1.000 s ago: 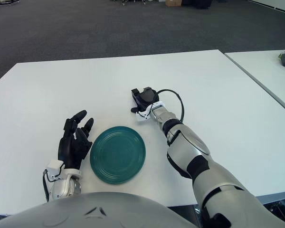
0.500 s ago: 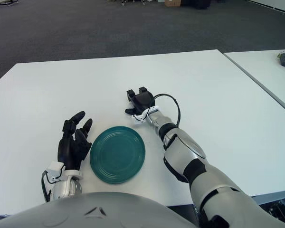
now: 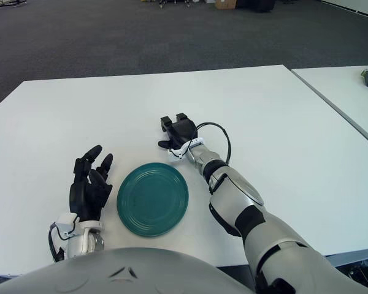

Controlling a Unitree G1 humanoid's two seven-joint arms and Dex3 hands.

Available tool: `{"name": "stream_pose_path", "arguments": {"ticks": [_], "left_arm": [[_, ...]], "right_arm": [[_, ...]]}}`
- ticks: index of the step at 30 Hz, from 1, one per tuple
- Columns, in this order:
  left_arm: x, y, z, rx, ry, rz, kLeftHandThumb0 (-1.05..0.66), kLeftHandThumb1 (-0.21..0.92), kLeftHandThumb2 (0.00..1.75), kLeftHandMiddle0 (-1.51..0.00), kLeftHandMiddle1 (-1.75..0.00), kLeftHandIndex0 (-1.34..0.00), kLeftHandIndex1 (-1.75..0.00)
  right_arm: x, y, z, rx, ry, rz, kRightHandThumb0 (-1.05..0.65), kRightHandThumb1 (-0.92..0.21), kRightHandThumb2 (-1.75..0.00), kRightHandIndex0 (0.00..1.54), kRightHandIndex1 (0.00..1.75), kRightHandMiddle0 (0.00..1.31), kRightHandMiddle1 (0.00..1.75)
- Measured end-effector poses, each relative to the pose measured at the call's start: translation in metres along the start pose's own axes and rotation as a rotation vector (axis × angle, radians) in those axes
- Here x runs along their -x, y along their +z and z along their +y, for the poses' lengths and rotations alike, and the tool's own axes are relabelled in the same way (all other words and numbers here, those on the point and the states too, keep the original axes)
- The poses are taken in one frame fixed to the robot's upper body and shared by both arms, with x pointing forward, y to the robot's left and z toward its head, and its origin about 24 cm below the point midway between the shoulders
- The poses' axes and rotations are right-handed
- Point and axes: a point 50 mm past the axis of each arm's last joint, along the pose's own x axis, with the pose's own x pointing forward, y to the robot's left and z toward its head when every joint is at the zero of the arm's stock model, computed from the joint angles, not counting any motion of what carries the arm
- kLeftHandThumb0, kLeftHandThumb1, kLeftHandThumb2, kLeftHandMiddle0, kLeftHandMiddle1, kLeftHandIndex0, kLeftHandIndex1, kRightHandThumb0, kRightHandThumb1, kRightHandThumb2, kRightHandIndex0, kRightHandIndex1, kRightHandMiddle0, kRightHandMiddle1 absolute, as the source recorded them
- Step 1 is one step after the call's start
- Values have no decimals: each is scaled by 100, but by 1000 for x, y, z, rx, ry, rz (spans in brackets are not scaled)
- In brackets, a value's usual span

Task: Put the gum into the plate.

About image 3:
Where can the wheeled cart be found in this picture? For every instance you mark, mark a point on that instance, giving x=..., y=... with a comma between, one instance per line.
x=174, y=3

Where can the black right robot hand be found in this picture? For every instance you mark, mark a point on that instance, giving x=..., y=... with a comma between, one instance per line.
x=182, y=131

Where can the black cabinet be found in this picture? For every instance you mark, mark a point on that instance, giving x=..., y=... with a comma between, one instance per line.
x=256, y=5

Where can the black chair base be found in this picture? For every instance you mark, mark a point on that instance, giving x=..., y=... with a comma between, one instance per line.
x=10, y=3

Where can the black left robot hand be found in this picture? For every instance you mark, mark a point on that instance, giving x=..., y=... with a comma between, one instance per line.
x=86, y=193

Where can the teal round plate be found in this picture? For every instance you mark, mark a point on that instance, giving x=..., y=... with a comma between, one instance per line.
x=153, y=199

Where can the grey table frame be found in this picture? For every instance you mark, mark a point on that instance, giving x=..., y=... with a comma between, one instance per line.
x=352, y=269

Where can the brown cardboard box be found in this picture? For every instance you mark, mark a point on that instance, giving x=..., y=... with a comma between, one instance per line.
x=225, y=3

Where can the white neighbouring desk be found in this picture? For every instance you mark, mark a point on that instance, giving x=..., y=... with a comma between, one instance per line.
x=340, y=88

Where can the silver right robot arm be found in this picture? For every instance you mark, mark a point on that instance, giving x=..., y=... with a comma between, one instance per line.
x=242, y=196

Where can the silver robot torso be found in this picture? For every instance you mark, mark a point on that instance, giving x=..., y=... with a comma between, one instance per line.
x=110, y=272

